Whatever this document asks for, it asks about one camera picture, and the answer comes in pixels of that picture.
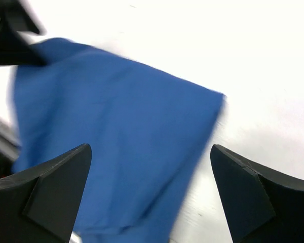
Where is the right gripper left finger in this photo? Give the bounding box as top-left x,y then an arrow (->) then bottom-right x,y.
0,144 -> 92,242

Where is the blue surgical drape cloth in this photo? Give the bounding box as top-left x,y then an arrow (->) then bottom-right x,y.
14,38 -> 224,242

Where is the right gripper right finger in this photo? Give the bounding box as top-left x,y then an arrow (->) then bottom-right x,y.
210,144 -> 304,242

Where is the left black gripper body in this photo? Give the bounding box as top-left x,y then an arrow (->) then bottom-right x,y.
0,1 -> 47,66

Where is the aluminium front rail frame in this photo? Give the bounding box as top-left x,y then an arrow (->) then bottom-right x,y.
0,119 -> 20,163

